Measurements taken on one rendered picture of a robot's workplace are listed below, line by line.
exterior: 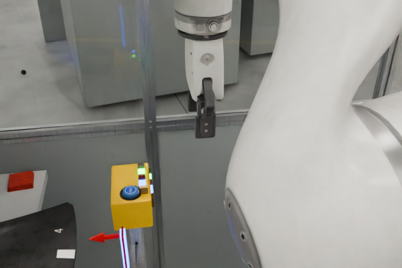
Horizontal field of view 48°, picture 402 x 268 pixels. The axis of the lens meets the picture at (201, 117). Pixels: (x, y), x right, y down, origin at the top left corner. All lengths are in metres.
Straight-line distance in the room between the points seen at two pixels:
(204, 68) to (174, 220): 1.27
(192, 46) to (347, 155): 0.46
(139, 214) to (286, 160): 0.96
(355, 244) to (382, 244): 0.01
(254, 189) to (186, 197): 1.57
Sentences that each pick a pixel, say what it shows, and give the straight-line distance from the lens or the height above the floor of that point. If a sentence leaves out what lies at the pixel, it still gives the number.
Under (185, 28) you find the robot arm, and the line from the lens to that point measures 0.66.
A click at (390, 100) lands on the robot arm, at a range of 0.28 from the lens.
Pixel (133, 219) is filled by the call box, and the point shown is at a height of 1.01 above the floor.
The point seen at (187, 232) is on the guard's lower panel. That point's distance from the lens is 1.93.
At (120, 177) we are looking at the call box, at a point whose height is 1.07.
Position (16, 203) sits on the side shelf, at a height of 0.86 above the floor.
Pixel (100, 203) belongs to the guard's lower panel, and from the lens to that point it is 1.79.
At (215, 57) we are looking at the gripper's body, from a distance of 0.66.
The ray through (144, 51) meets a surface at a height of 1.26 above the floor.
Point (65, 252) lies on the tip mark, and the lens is 0.92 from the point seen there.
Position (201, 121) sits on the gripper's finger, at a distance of 0.70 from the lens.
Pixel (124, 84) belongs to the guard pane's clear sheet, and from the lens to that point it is 1.52.
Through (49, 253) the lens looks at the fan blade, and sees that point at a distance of 0.92.
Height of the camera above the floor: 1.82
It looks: 31 degrees down
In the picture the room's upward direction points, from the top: straight up
